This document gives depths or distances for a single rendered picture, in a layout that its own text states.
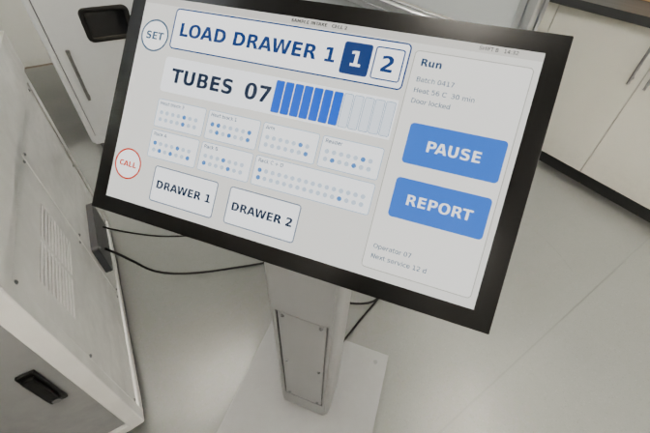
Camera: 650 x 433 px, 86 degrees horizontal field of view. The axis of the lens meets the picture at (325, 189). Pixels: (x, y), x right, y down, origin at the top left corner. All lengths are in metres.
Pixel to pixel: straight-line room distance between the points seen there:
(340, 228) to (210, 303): 1.20
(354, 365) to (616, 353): 1.01
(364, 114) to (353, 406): 1.08
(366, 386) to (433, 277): 0.98
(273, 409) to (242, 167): 1.00
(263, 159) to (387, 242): 0.17
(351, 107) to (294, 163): 0.09
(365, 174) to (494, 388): 1.22
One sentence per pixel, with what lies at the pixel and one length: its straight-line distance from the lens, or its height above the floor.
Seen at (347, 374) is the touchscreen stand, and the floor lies 0.04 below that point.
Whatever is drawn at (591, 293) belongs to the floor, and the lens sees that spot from 1.95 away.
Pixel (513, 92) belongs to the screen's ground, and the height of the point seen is 1.15.
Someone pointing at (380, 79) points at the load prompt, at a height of 1.14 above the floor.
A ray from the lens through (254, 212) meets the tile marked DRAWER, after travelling 0.43.
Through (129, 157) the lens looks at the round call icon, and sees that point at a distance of 0.53.
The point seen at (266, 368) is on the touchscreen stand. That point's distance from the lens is 1.37.
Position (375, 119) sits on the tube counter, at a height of 1.11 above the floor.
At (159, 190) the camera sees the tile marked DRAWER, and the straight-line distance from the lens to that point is 0.50.
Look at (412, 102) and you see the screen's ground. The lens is 0.40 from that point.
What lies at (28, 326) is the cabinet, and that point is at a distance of 0.86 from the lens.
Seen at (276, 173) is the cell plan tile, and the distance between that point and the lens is 0.42.
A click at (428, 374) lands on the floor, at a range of 1.45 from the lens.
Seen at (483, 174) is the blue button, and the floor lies 1.08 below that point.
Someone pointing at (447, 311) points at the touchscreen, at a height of 0.97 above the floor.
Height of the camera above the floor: 1.31
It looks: 42 degrees down
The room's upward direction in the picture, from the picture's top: 3 degrees clockwise
